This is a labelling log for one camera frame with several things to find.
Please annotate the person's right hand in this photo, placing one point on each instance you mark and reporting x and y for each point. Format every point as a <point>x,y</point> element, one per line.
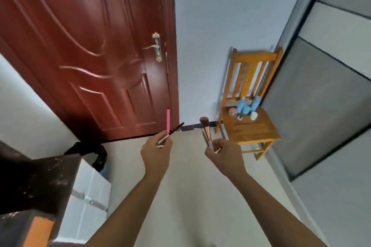
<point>227,158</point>

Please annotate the person's left hand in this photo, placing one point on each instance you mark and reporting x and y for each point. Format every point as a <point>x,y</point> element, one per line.
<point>155,157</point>

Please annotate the small rose gold brush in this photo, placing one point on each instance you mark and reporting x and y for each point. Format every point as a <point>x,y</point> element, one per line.
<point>205,139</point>

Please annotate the black pencil with white band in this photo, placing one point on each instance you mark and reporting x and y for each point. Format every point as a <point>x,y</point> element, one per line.
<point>174,129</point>

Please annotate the pink pencil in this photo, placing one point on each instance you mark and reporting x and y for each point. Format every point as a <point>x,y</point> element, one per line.
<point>168,121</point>

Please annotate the wooden chair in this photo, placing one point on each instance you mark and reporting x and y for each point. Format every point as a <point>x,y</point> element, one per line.
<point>255,131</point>

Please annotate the rose gold round jar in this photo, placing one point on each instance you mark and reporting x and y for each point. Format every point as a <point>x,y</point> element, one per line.
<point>232,111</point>

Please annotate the white round jar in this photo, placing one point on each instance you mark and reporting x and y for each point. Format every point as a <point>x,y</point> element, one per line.
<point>254,116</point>

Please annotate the teal round jar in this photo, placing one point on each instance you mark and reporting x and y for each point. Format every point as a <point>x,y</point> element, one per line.
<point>246,110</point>

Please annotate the light blue pump bottle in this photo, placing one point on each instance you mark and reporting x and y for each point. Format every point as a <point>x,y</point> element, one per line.
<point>241,106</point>

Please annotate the light blue capped bottle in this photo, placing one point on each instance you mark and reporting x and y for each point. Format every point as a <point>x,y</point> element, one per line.
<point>255,103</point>

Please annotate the person's right forearm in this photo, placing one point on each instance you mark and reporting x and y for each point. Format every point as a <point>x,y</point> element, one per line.
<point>275,212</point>

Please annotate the person's left forearm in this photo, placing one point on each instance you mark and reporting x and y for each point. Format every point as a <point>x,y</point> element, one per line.
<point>124,215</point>

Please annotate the black trash bin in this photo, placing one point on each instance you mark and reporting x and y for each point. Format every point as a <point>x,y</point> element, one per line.
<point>95,154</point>

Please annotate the white drawer cabinet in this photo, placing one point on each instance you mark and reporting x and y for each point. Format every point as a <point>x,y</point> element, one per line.
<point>87,197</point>

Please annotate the grey sliding door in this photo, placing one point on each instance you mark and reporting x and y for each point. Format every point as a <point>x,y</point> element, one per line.
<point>318,96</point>

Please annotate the dark wooden table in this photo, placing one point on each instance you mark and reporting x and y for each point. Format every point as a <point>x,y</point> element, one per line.
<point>34,180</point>

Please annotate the red wooden door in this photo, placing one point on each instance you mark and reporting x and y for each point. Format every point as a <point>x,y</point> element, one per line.
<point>87,38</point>

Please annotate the orange drawer front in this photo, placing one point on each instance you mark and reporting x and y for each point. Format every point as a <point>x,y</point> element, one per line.
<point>37,232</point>

